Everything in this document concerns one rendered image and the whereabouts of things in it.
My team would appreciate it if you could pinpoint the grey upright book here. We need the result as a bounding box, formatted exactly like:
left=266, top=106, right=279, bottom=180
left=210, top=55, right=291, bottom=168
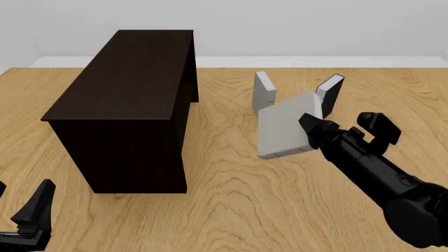
left=251, top=71, right=278, bottom=114

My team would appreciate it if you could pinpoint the black book with white pages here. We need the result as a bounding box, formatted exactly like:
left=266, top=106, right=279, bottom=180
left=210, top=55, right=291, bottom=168
left=315, top=73, right=346, bottom=120

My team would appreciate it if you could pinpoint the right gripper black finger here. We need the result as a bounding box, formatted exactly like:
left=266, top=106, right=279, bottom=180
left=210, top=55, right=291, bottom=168
left=297, top=113, right=340, bottom=135

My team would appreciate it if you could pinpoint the dark wooden cabinet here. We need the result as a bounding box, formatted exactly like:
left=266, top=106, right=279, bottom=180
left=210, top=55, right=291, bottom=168
left=40, top=29, right=200, bottom=195

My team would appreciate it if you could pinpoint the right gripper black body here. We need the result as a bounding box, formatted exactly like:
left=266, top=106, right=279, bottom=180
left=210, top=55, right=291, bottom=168
left=304, top=125, right=367, bottom=152

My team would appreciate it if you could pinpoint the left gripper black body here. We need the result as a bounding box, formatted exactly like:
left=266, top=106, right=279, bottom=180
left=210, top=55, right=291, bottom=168
left=0, top=223, right=53, bottom=252

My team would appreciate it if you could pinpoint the pale grey book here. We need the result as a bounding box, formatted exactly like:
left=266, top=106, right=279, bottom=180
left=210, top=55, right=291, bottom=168
left=256, top=92, right=324, bottom=160

